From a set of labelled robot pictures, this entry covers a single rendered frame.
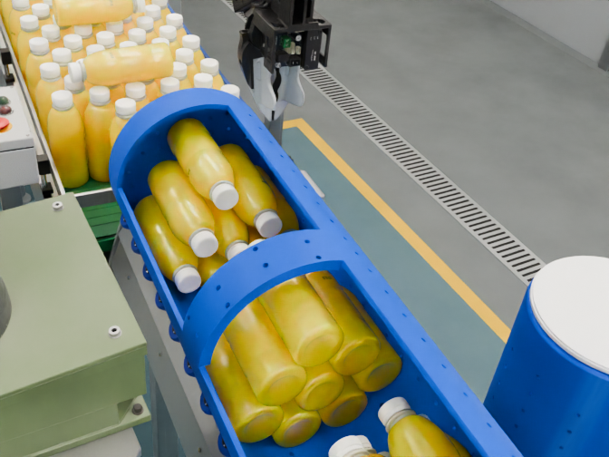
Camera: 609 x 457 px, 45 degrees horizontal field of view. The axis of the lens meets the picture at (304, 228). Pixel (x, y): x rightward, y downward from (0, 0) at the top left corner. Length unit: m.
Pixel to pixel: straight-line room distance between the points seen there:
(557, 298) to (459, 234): 1.85
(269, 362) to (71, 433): 0.25
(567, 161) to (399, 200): 0.96
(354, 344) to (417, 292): 1.83
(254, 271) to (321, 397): 0.20
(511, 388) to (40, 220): 0.81
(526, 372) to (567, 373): 0.09
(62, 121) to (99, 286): 0.75
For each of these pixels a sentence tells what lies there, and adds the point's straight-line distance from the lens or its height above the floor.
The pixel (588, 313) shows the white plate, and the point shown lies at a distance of 1.27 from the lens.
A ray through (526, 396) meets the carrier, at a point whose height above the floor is 0.89.
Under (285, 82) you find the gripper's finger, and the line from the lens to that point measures 0.93.
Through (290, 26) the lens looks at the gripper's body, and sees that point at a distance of 0.83.
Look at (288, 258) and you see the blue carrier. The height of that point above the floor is 1.23.
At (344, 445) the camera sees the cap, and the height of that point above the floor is 1.14.
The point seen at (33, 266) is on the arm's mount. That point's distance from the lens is 0.86.
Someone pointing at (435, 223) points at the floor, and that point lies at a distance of 3.11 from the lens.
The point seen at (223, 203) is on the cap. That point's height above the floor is 1.15.
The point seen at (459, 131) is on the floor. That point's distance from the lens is 3.80.
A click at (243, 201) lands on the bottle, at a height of 1.13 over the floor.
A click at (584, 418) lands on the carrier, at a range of 1.26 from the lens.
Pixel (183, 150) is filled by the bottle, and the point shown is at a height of 1.17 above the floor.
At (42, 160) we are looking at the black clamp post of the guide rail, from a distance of 1.55.
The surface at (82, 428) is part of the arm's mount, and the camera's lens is 0.82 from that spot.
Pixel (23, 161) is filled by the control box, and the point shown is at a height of 1.05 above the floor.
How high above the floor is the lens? 1.82
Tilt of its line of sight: 38 degrees down
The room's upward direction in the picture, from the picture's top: 7 degrees clockwise
